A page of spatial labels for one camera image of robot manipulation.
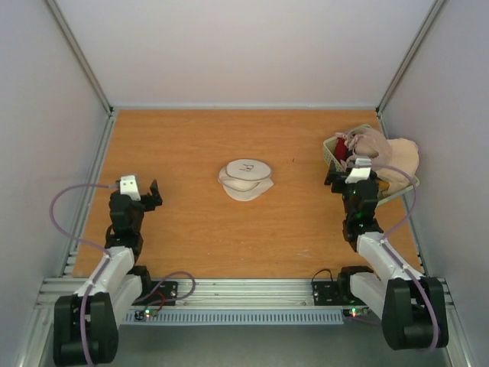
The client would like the pale pink lace bra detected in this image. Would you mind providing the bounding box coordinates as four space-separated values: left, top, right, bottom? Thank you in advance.
335 128 393 168

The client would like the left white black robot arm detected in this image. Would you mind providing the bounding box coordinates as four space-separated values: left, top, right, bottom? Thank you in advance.
53 175 163 366

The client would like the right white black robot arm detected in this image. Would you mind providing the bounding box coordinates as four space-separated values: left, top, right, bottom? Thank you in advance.
325 166 449 352

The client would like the beige bra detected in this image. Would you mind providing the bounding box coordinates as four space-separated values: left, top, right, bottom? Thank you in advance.
374 138 419 196

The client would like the red garment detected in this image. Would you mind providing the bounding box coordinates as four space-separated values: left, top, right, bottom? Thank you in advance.
333 138 351 161

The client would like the green perforated plastic basket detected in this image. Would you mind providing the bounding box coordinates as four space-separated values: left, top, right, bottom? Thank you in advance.
322 125 419 200

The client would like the yellow garment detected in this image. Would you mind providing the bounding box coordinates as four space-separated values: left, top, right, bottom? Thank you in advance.
376 179 390 192

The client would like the left circuit board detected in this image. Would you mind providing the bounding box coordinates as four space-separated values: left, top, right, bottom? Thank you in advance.
134 308 159 321

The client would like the circuit board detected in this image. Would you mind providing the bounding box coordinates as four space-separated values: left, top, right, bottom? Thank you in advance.
134 308 159 321
343 307 372 318

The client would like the right circuit board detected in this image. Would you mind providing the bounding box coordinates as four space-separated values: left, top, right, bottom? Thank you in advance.
343 307 372 318

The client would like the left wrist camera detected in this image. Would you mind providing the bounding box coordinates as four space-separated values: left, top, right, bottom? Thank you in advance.
117 174 141 201

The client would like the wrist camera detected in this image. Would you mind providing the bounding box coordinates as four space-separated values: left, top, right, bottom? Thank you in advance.
345 157 371 184
117 174 141 201

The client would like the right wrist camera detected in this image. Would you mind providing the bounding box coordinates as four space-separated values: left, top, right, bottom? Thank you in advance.
345 157 371 184

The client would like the left aluminium frame post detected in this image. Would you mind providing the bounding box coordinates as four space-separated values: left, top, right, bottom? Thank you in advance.
44 0 113 116

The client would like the aluminium frame post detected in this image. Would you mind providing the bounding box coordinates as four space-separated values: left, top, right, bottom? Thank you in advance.
376 0 448 116
44 0 113 116

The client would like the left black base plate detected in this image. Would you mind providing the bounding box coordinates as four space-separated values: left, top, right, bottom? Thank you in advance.
132 281 178 306

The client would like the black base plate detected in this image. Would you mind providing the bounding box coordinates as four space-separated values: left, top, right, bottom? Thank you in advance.
311 280 351 307
132 281 178 306

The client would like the left aluminium side rail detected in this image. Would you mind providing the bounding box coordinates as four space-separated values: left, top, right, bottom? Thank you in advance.
60 109 118 278

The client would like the aluminium front rail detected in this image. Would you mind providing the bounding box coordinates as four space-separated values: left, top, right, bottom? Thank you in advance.
36 278 454 309

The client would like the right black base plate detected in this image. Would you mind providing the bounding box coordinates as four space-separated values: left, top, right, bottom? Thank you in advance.
311 280 351 307

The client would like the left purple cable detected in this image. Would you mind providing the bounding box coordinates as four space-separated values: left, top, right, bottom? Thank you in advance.
50 183 123 367

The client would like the grey slotted cable duct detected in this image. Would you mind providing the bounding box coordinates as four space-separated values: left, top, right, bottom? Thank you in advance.
122 310 344 326

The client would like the right aluminium frame post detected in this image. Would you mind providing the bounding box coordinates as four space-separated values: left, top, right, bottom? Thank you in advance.
376 0 448 116

